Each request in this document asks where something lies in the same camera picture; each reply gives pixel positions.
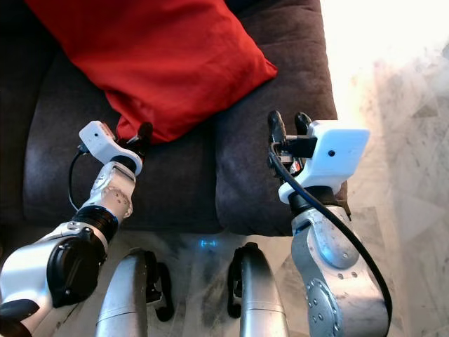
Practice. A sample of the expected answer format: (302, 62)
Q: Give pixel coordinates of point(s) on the brown grey fabric sofa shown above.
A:
(182, 182)

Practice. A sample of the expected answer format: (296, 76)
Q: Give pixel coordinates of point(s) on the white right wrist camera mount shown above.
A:
(340, 151)

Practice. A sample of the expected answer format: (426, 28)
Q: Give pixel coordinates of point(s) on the red pillow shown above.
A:
(161, 63)

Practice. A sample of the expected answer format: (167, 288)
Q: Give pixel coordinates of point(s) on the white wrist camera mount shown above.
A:
(340, 151)
(97, 138)

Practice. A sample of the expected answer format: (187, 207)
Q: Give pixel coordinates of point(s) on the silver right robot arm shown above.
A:
(337, 281)

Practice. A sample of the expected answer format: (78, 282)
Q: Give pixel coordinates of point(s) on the silver robot leg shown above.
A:
(261, 298)
(130, 298)

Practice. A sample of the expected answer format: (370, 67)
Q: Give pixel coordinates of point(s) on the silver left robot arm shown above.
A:
(42, 274)

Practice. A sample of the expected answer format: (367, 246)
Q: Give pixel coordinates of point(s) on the silver left robot leg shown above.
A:
(130, 298)

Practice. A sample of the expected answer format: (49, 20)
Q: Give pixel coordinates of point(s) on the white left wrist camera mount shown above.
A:
(97, 138)

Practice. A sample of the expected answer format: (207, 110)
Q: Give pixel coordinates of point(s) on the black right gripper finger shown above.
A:
(303, 125)
(277, 133)

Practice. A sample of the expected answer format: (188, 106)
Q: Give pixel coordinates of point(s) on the silver right robot leg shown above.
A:
(261, 298)

